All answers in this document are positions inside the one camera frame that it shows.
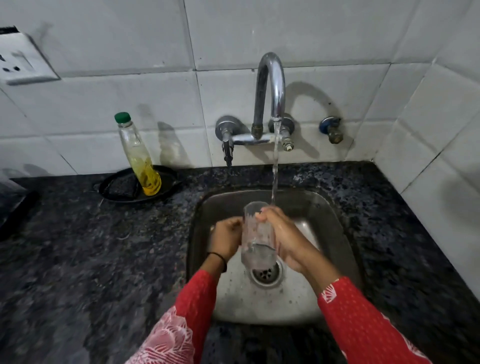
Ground person's left hand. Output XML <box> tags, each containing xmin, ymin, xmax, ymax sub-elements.
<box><xmin>208</xmin><ymin>216</ymin><xmax>244</xmax><ymax>262</ymax></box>

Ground person's right hand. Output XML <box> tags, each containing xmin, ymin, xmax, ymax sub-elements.
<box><xmin>255</xmin><ymin>206</ymin><xmax>319</xmax><ymax>274</ymax></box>

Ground clear drinking glass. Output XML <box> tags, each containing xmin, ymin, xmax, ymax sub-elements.
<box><xmin>240</xmin><ymin>201</ymin><xmax>277</xmax><ymax>271</ymax></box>

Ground person's left forearm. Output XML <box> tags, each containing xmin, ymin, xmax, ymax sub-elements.
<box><xmin>125</xmin><ymin>252</ymin><xmax>227</xmax><ymax>364</ymax></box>

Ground person's right forearm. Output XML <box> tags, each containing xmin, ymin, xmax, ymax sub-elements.
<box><xmin>301</xmin><ymin>248</ymin><xmax>433</xmax><ymax>364</ymax></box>

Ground black wrist band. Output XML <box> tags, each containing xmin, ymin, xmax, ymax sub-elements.
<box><xmin>207</xmin><ymin>251</ymin><xmax>228</xmax><ymax>273</ymax></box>

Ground sink drain strainer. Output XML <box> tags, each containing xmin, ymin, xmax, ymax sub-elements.
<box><xmin>250</xmin><ymin>261</ymin><xmax>284</xmax><ymax>288</ymax></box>

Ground stainless steel sink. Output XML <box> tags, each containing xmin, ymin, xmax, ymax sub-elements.
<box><xmin>186</xmin><ymin>186</ymin><xmax>363</xmax><ymax>326</ymax></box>

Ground clear bottle with green cap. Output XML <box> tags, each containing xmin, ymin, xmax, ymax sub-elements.
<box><xmin>114</xmin><ymin>112</ymin><xmax>163</xmax><ymax>197</ymax></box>

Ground chrome sink faucet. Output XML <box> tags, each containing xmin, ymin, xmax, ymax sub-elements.
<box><xmin>215</xmin><ymin>52</ymin><xmax>295</xmax><ymax>168</ymax></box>

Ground black round tray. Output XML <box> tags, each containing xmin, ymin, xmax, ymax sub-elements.
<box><xmin>98</xmin><ymin>165</ymin><xmax>181</xmax><ymax>204</ymax></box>

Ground dark object at counter edge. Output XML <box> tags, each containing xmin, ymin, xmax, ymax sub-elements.
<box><xmin>0</xmin><ymin>179</ymin><xmax>38</xmax><ymax>241</ymax></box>

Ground blue brass wall tap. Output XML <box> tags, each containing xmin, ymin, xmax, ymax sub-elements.
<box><xmin>319</xmin><ymin>116</ymin><xmax>344</xmax><ymax>145</ymax></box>

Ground white wall socket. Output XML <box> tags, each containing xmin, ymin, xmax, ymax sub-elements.
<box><xmin>0</xmin><ymin>26</ymin><xmax>61</xmax><ymax>86</ymax></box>

